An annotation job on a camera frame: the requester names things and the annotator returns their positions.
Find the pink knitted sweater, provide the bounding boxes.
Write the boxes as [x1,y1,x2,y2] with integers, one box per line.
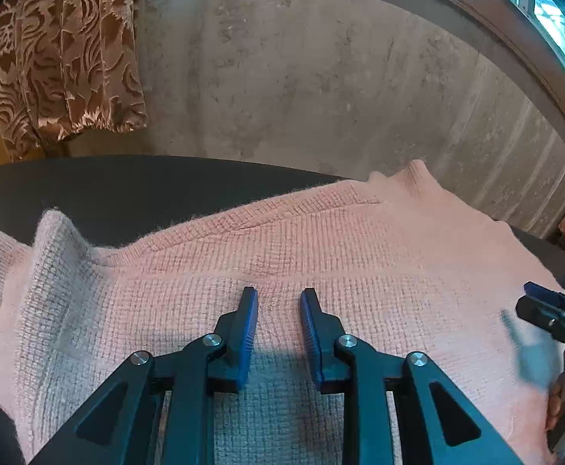
[0,158,565,465]

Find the person's right hand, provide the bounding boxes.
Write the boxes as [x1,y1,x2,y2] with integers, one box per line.
[546,374,565,431]

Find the brown floral curtain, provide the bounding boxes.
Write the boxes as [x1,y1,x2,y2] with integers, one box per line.
[0,0,148,161]

